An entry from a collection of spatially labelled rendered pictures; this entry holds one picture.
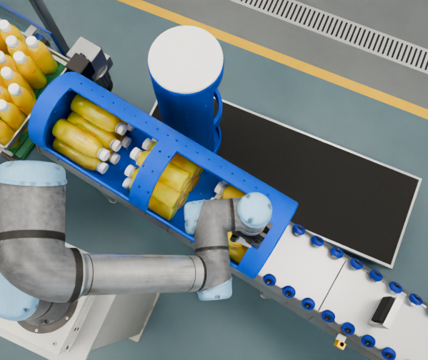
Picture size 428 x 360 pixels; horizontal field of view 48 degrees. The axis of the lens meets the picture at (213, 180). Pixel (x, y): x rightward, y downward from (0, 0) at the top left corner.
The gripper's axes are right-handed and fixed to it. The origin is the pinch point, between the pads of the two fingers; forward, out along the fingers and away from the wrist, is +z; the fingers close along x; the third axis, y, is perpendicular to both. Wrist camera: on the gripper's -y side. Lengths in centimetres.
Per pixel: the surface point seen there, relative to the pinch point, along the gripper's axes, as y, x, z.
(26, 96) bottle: -90, 5, 21
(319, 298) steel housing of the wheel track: 34.1, -0.4, 34.2
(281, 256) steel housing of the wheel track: 15.8, 5.5, 34.1
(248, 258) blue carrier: 6.4, -4.7, 8.1
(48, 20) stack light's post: -117, 42, 44
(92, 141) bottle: -57, 2, 13
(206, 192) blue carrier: -18.2, 10.4, 30.2
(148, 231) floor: -47, -6, 127
